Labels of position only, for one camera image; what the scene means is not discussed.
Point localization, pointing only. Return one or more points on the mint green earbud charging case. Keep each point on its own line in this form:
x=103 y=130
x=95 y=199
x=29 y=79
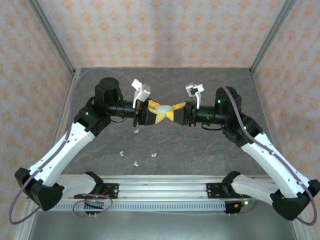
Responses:
x=163 y=109

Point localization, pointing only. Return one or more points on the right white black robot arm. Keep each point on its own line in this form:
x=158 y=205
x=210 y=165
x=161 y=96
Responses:
x=275 y=162

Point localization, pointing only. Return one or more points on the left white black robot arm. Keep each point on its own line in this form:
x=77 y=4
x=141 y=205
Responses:
x=62 y=155

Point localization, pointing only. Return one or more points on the aluminium table side rail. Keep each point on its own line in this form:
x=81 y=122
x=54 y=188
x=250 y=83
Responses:
x=70 y=87
x=261 y=100

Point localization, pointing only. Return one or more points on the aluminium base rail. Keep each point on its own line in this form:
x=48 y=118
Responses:
x=162 y=186

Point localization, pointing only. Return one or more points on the aluminium frame post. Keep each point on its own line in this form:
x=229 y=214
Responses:
x=52 y=35
x=271 y=35

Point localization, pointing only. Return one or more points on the brushed metal base plate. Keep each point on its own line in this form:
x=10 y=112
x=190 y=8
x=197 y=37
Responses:
x=162 y=227

